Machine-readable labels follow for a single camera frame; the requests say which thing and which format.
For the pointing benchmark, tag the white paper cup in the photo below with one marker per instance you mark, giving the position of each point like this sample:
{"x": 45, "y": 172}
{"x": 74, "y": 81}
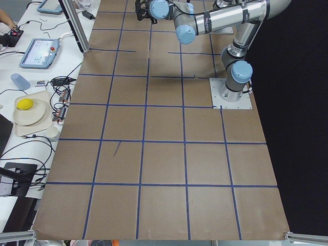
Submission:
{"x": 52, "y": 133}

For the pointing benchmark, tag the small remote control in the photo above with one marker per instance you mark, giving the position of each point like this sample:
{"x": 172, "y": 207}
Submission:
{"x": 41, "y": 83}

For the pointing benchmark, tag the beige tray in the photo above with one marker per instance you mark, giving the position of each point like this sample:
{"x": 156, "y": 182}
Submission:
{"x": 44, "y": 123}

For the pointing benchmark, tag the black stand base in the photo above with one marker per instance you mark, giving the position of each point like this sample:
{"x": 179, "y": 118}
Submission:
{"x": 16, "y": 178}

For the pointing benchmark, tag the white plate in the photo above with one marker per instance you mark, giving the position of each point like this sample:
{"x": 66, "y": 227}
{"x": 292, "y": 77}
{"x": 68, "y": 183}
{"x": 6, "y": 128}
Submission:
{"x": 31, "y": 116}

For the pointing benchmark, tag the yellow lemon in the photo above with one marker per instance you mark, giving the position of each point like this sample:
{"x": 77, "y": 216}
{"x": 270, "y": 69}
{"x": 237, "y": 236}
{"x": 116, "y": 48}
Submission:
{"x": 25, "y": 104}

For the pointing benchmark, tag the aluminium frame post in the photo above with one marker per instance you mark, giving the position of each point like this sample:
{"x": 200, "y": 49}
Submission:
{"x": 75, "y": 25}

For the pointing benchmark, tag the black power adapter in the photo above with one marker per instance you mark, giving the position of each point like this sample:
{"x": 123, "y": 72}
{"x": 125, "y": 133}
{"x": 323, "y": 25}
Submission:
{"x": 88, "y": 15}

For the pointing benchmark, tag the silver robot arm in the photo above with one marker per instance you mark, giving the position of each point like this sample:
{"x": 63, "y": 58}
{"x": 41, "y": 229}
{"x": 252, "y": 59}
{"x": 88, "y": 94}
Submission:
{"x": 246, "y": 17}

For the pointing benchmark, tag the blue teach pendant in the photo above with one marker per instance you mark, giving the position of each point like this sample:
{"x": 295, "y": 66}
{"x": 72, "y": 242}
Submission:
{"x": 40, "y": 54}
{"x": 50, "y": 7}

